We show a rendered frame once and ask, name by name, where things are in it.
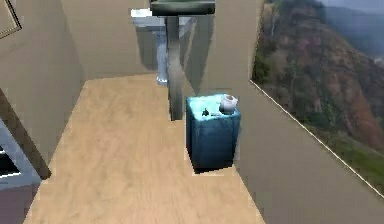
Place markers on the white round pot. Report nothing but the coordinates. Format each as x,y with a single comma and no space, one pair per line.
228,103

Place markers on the framed wall picture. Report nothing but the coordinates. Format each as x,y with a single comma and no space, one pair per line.
7,16

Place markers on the blue cube side table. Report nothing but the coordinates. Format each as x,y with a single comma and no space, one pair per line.
211,140

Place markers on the large window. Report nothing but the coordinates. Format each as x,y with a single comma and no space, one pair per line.
320,76

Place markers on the small black object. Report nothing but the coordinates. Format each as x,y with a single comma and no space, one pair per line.
205,113

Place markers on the white pedestal sink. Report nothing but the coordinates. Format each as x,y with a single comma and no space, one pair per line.
161,40

